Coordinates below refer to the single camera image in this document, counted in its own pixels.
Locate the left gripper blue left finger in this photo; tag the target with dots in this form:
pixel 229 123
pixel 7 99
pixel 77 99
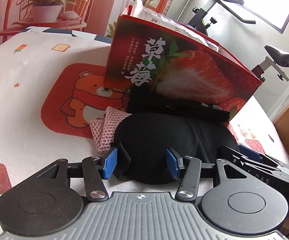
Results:
pixel 108 163

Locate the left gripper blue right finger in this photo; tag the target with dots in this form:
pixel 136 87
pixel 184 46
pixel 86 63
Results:
pixel 175 163

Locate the black eye mask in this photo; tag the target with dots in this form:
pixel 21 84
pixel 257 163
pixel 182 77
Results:
pixel 143 139

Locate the white face mask packet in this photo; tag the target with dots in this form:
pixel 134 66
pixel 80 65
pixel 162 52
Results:
pixel 139 11

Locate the pink knitted cloth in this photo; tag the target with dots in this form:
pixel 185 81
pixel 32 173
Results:
pixel 103 128

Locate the patterned foam table mat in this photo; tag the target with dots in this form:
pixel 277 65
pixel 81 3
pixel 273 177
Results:
pixel 51 87

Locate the red strawberry cardboard box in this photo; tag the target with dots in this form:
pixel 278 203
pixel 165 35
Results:
pixel 145 54

